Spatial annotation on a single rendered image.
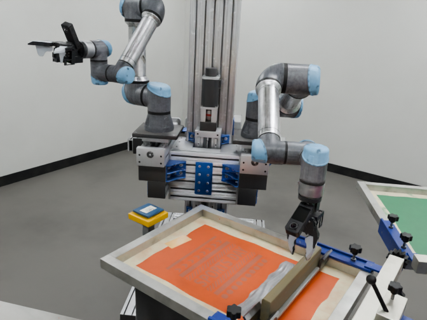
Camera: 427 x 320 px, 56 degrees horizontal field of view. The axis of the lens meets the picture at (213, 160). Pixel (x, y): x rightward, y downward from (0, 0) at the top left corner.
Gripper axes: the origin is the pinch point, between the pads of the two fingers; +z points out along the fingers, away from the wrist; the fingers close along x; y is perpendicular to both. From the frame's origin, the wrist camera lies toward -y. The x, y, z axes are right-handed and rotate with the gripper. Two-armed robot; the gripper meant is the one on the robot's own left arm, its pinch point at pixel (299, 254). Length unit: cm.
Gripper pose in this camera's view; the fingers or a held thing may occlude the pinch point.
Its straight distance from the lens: 132.6
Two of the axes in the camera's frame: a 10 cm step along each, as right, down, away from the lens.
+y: 5.8, -2.3, 7.8
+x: -8.1, -2.3, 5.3
